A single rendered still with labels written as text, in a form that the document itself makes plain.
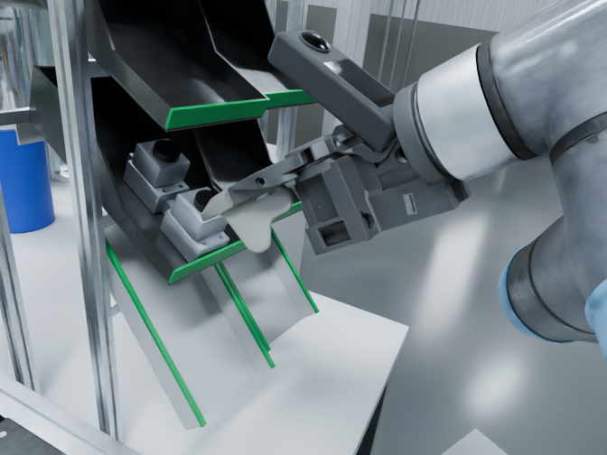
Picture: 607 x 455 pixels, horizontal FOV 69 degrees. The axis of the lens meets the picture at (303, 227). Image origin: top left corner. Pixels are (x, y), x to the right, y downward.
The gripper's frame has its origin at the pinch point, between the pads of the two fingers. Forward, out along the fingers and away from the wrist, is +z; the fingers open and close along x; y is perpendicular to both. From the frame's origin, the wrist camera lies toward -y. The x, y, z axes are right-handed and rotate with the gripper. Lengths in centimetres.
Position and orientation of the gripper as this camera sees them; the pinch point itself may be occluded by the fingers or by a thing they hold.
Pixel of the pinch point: (241, 194)
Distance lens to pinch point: 43.0
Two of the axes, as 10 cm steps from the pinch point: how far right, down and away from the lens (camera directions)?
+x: 5.8, -3.1, 7.5
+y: 4.0, 9.2, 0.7
